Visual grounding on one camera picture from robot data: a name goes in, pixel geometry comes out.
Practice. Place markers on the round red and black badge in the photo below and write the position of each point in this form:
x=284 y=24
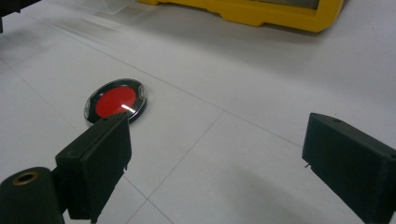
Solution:
x=116 y=100

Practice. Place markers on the yellow plastic bin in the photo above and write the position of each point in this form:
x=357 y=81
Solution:
x=264 y=14

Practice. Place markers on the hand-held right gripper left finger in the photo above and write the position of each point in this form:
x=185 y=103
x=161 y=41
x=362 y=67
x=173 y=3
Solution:
x=93 y=161

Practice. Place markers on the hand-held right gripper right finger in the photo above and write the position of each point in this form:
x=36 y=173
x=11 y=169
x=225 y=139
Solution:
x=351 y=168

